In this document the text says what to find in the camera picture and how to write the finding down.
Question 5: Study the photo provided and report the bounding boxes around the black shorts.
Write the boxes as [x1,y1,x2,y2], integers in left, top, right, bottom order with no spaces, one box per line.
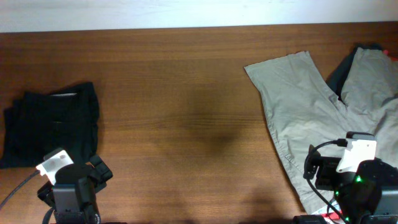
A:
[1,82,100,169]

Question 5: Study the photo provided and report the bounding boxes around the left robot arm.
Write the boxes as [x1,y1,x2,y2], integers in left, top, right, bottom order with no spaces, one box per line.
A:
[36,152,113,223]

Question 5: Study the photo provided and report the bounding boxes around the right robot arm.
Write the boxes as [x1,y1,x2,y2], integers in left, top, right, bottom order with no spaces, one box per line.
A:
[303,131,397,223]

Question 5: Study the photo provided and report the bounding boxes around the red and white garment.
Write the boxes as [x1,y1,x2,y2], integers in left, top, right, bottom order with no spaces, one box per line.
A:
[312,205,341,223]

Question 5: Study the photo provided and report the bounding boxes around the beige khaki shorts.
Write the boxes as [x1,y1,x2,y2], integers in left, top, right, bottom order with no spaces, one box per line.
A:
[245,49,397,214]

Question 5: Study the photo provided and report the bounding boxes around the dark garment under pile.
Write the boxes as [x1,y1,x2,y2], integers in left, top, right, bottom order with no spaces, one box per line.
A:
[326,43,384,101]

